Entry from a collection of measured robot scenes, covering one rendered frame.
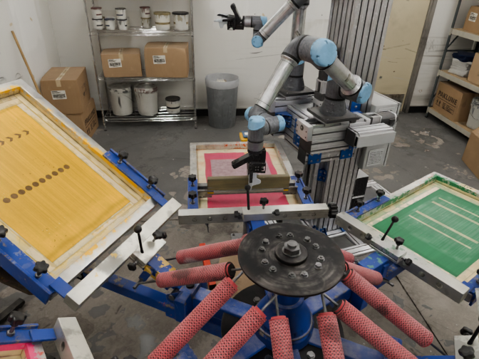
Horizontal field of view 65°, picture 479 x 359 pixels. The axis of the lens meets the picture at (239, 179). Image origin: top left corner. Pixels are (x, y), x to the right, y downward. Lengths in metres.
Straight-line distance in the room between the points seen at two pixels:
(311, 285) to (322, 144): 1.38
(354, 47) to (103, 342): 2.30
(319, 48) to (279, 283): 1.12
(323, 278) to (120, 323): 1.84
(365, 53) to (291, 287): 1.77
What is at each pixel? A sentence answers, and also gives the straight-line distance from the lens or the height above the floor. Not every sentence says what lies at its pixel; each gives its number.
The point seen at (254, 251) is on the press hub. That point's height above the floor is 1.31.
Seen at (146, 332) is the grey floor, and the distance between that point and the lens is 2.59.
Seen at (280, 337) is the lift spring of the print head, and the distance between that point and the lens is 0.99.
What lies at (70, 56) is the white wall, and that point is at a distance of 5.66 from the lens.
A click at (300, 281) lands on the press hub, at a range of 1.01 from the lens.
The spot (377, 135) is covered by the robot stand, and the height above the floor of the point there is 1.16.
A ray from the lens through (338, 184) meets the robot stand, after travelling 2.78.
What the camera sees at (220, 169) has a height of 0.96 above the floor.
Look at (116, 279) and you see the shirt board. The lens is 1.60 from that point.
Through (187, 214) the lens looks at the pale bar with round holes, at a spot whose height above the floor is 1.04.
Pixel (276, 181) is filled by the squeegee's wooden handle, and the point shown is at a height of 1.08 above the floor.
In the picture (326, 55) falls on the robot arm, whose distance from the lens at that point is 1.81.
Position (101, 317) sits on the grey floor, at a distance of 2.73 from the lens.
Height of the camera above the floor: 2.02
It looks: 30 degrees down
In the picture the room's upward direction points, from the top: 2 degrees clockwise
